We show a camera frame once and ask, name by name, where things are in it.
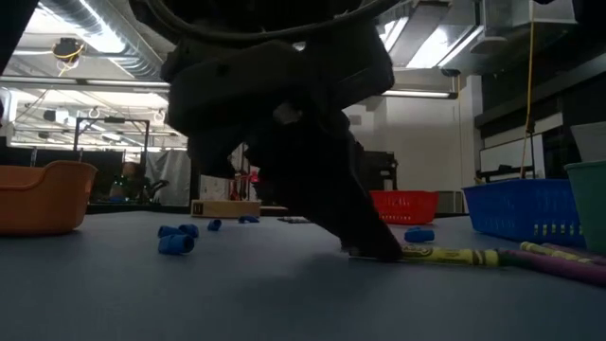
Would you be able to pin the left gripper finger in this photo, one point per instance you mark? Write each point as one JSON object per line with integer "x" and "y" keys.
{"x": 322, "y": 189}
{"x": 210, "y": 158}

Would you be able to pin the white crayon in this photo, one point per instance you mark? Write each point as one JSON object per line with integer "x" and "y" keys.
{"x": 293, "y": 220}

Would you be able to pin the blue eraser cap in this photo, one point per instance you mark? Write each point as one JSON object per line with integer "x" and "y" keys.
{"x": 214, "y": 225}
{"x": 419, "y": 236}
{"x": 190, "y": 230}
{"x": 166, "y": 231}
{"x": 248, "y": 219}
{"x": 175, "y": 245}

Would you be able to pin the yellow-green crayon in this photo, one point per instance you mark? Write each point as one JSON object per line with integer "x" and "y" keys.
{"x": 450, "y": 256}
{"x": 544, "y": 249}

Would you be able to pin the purple crayon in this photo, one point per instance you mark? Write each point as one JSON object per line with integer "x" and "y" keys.
{"x": 582, "y": 252}
{"x": 554, "y": 267}

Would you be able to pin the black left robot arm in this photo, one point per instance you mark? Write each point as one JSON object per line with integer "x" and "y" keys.
{"x": 14, "y": 23}

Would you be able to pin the grey hanging sheet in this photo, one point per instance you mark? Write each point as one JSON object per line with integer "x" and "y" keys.
{"x": 165, "y": 175}

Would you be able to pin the white shade table lamp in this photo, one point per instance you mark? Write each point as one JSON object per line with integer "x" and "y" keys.
{"x": 227, "y": 208}

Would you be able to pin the black cabinet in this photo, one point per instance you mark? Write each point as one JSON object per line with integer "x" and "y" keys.
{"x": 383, "y": 175}

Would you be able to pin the person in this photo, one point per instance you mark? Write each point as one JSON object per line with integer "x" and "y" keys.
{"x": 128, "y": 177}

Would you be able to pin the red slotted basket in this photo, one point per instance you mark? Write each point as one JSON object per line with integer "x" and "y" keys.
{"x": 412, "y": 208}

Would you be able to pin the grey box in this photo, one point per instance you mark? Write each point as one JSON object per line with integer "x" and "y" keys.
{"x": 452, "y": 202}

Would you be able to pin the long ceiling light fixture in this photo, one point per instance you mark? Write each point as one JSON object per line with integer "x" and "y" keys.
{"x": 416, "y": 94}

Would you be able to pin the orange plastic bin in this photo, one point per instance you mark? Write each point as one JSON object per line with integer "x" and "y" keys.
{"x": 42, "y": 199}

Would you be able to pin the black ceiling reel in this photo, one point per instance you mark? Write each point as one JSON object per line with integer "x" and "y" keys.
{"x": 67, "y": 49}

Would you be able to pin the whiteboard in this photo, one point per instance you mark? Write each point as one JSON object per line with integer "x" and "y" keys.
{"x": 506, "y": 156}

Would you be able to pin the blue slotted basket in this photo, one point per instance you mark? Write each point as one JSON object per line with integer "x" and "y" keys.
{"x": 521, "y": 203}

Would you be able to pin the teal plastic bin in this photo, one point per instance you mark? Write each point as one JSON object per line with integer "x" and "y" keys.
{"x": 589, "y": 208}

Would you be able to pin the black metal frame stand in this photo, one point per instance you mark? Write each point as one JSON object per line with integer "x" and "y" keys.
{"x": 113, "y": 120}

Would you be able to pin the silver ventilation duct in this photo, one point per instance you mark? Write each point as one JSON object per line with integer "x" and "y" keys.
{"x": 104, "y": 33}

